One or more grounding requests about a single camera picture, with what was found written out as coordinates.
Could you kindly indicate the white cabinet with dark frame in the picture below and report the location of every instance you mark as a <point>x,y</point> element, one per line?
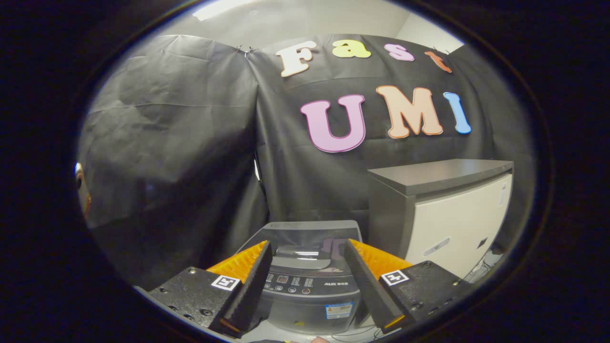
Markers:
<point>452,224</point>

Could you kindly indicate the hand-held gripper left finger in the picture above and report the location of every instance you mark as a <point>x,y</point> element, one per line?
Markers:
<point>252,286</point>

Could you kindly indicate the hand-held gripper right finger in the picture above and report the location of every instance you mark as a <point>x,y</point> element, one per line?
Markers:
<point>367,286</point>

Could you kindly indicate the grey washing machine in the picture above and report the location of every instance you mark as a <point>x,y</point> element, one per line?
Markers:
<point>310,305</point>

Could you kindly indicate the black backdrop cloth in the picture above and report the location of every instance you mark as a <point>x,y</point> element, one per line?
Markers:
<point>167,143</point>

